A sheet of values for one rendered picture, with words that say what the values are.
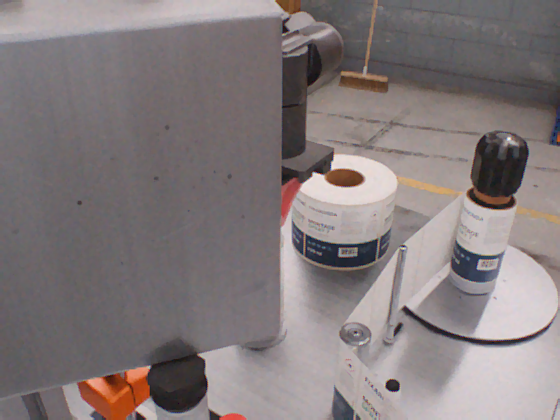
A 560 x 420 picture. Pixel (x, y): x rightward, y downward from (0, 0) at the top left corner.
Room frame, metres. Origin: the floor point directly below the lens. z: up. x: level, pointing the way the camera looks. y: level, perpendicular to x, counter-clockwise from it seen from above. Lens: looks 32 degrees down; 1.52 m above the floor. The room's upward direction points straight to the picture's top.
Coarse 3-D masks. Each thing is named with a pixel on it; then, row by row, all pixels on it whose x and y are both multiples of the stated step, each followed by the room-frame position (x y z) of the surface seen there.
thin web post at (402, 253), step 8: (400, 248) 0.63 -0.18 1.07; (400, 256) 0.63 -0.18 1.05; (400, 264) 0.63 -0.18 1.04; (400, 272) 0.63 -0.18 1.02; (400, 280) 0.63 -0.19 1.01; (400, 288) 0.63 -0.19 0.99; (392, 296) 0.63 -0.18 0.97; (392, 304) 0.63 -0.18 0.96; (392, 312) 0.63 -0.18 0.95; (392, 320) 0.63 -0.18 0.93; (392, 328) 0.63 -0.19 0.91; (384, 336) 0.64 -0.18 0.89; (392, 336) 0.63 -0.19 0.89
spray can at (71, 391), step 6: (72, 384) 0.48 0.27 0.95; (66, 390) 0.47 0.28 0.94; (72, 390) 0.48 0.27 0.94; (78, 390) 0.48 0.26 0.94; (66, 396) 0.47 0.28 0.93; (72, 396) 0.48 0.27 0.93; (78, 396) 0.48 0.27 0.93; (78, 402) 0.48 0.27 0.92; (84, 402) 0.48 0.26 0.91; (84, 408) 0.48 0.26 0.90; (90, 408) 0.49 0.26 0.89; (90, 414) 0.48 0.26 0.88
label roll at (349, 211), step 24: (336, 168) 0.96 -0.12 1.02; (360, 168) 0.96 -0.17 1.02; (384, 168) 0.96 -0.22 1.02; (312, 192) 0.86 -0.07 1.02; (336, 192) 0.86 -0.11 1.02; (360, 192) 0.86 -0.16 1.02; (384, 192) 0.86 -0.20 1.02; (312, 216) 0.84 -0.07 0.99; (336, 216) 0.82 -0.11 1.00; (360, 216) 0.82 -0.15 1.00; (384, 216) 0.84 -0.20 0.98; (312, 240) 0.84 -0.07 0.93; (336, 240) 0.82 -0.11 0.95; (360, 240) 0.82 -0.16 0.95; (384, 240) 0.85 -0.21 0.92; (336, 264) 0.82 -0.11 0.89; (360, 264) 0.82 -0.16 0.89
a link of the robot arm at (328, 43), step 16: (272, 0) 0.54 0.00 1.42; (288, 16) 0.56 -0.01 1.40; (304, 16) 0.60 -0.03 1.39; (304, 32) 0.56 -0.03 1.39; (320, 32) 0.57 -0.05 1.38; (336, 32) 0.59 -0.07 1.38; (320, 48) 0.54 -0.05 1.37; (336, 48) 0.57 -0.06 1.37; (320, 64) 0.54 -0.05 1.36; (336, 64) 0.58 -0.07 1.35
